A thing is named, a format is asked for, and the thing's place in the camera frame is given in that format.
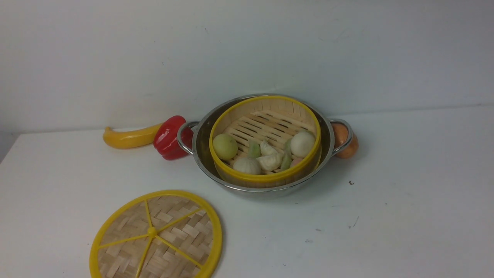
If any white round toy bun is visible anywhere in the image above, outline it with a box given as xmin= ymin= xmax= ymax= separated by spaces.
xmin=290 ymin=131 xmax=316 ymax=158

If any yellow toy banana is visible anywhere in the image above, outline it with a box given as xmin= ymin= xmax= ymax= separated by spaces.
xmin=102 ymin=123 xmax=162 ymax=149

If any brown toy potato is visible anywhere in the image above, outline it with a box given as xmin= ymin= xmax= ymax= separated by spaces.
xmin=331 ymin=122 xmax=359 ymax=159

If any yellow-rimmed woven bamboo lid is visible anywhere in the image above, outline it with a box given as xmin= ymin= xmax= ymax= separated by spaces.
xmin=89 ymin=190 xmax=223 ymax=278

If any yellow-rimmed bamboo steamer basket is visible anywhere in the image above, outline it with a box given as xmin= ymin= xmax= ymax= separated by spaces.
xmin=209 ymin=96 xmax=322 ymax=188

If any red toy bell pepper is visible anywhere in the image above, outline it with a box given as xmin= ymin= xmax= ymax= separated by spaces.
xmin=153 ymin=115 xmax=189 ymax=161

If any pale green toy dumpling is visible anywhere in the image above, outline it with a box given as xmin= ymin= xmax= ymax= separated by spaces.
xmin=279 ymin=139 xmax=292 ymax=171

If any green round toy bun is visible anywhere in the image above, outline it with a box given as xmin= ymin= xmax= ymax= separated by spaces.
xmin=212 ymin=134 xmax=238 ymax=161

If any stainless steel pot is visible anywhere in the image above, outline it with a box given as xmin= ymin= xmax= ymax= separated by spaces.
xmin=178 ymin=94 xmax=353 ymax=199

